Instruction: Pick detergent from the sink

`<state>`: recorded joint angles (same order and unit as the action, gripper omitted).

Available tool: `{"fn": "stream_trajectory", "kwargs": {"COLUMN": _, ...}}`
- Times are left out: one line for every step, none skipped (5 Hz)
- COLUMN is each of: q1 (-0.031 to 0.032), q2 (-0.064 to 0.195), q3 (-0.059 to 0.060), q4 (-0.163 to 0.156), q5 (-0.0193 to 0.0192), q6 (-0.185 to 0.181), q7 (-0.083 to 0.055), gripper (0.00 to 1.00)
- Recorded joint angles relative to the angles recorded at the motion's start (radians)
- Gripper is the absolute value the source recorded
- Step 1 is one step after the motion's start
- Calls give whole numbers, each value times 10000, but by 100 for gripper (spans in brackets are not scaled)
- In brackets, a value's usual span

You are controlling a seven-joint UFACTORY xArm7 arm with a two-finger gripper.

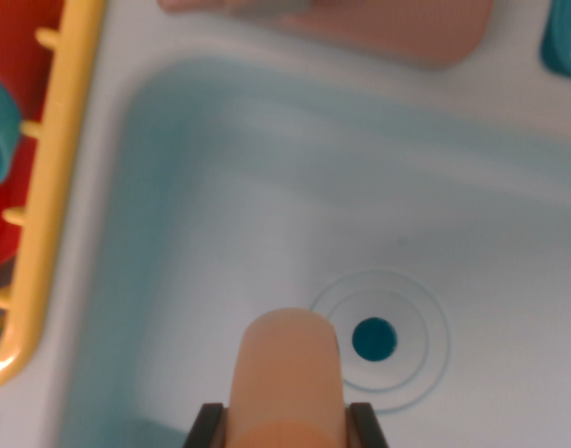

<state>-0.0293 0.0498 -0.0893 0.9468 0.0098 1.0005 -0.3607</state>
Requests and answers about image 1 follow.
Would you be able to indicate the teal plastic cup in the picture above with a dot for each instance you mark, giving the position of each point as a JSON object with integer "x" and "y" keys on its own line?
{"x": 1, "y": 126}

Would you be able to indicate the cream detergent bottle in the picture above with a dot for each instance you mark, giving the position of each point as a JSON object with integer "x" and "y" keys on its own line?
{"x": 285, "y": 373}

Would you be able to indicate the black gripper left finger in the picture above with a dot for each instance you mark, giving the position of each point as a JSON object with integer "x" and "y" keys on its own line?
{"x": 208, "y": 429}

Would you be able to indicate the yellow dish rack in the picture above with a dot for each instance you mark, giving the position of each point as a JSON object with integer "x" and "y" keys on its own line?
{"x": 57, "y": 163}

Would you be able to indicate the red plastic plate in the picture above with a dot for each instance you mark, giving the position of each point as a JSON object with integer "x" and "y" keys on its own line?
{"x": 33, "y": 70}

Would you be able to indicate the light blue toy sink unit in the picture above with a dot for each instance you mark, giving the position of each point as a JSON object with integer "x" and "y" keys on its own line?
{"x": 313, "y": 186}

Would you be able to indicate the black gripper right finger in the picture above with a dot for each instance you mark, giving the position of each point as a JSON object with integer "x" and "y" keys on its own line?
{"x": 365, "y": 429}

